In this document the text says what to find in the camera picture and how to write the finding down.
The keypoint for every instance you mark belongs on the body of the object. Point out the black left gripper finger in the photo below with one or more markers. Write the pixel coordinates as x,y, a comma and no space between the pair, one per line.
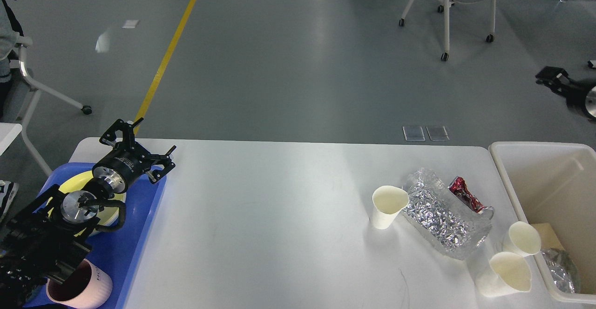
157,166
121,137

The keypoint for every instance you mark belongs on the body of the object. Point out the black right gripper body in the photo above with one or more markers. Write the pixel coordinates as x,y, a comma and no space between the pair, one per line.
581,100

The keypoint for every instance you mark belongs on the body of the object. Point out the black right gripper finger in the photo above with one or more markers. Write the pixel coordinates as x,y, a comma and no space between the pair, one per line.
557,80

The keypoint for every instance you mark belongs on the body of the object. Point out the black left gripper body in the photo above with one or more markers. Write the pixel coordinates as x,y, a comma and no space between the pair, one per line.
120,168

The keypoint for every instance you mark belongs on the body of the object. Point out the yellow plastic plate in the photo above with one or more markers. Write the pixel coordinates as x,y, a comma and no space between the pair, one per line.
74,181

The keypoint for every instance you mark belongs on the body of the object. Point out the pink ceramic mug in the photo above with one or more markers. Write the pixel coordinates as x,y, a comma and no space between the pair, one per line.
87,288

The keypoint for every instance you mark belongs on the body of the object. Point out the white paper cup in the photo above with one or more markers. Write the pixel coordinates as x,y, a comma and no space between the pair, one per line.
507,273
522,239
388,201

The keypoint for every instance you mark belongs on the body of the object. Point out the aluminium foil front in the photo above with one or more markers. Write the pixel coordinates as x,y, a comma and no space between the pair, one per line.
563,270

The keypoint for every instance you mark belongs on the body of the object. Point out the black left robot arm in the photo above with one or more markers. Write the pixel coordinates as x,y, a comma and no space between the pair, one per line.
47,240

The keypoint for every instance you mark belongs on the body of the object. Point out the blue plastic tray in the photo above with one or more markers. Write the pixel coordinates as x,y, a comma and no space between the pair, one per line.
118,254

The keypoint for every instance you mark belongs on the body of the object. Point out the beige plastic bin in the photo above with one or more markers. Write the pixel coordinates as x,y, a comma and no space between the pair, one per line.
555,183

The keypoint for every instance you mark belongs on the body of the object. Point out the small white side table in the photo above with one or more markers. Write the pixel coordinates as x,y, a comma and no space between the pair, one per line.
8,133

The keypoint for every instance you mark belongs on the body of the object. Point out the white office chair left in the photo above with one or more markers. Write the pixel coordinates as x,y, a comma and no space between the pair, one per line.
25,94

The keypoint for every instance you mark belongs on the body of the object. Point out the right floor socket plate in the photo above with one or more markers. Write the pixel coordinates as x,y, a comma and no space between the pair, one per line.
437,133

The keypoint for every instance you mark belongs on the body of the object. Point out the floor socket plate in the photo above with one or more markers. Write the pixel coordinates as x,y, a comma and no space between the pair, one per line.
414,133
437,133

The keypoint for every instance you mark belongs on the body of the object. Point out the crushed red soda can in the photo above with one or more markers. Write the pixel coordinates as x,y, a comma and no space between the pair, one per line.
459,188

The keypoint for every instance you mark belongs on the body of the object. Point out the brown cardboard in bin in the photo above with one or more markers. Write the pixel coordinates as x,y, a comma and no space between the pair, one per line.
548,237

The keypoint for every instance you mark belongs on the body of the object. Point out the left floor socket plate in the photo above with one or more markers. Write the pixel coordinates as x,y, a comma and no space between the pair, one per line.
414,133

